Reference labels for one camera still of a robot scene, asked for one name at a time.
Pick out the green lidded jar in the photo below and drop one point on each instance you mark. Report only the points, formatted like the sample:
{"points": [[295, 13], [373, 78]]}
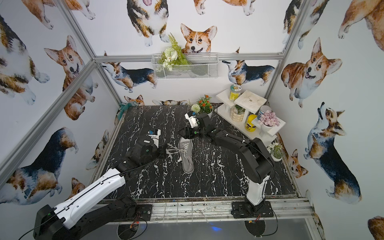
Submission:
{"points": [[235, 92]]}

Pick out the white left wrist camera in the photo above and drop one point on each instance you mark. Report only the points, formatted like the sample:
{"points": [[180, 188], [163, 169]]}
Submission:
{"points": [[155, 136]]}

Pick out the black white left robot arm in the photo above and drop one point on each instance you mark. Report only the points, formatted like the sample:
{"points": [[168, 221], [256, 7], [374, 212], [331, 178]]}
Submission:
{"points": [[74, 218]]}

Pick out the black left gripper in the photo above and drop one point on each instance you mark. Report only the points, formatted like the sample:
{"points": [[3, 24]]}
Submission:
{"points": [[160, 150]]}

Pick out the blue grey tin can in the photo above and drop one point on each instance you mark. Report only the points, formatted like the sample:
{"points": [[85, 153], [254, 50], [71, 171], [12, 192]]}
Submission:
{"points": [[262, 110]]}

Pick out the yellow container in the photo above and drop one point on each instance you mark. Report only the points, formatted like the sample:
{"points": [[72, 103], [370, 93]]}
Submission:
{"points": [[249, 126]]}

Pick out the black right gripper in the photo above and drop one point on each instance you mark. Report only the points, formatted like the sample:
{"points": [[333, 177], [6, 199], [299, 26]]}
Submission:
{"points": [[186, 132]]}

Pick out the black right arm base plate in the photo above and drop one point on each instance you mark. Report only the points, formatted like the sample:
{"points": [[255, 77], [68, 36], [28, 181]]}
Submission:
{"points": [[244, 210]]}

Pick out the pink flowers white pot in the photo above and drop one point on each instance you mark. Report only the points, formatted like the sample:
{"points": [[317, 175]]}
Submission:
{"points": [[268, 120]]}

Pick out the white wire wall basket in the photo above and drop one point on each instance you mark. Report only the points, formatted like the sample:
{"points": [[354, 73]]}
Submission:
{"points": [[201, 66]]}

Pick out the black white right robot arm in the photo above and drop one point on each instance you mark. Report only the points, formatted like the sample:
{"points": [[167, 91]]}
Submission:
{"points": [[256, 160]]}

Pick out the white potted red flowers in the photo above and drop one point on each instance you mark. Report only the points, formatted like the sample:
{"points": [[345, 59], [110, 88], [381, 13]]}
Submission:
{"points": [[203, 106]]}

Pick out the green white artificial flowers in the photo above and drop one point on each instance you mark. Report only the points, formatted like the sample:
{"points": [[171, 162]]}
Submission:
{"points": [[173, 56]]}

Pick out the woven basket with plant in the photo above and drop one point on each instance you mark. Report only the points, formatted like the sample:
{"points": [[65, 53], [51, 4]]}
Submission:
{"points": [[237, 113]]}

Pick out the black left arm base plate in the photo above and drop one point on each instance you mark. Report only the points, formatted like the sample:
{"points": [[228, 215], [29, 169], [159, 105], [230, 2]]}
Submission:
{"points": [[141, 211]]}

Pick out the green cloth ribbon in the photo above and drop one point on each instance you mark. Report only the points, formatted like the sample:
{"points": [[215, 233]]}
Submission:
{"points": [[123, 108]]}

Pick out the aluminium frame rail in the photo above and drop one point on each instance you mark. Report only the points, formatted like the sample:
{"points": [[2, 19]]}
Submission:
{"points": [[220, 211]]}

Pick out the small white potted plant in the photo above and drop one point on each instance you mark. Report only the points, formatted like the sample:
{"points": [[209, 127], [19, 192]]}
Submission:
{"points": [[276, 151]]}

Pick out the grey canvas sneaker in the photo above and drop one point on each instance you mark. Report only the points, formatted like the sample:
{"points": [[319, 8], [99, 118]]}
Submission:
{"points": [[188, 169]]}

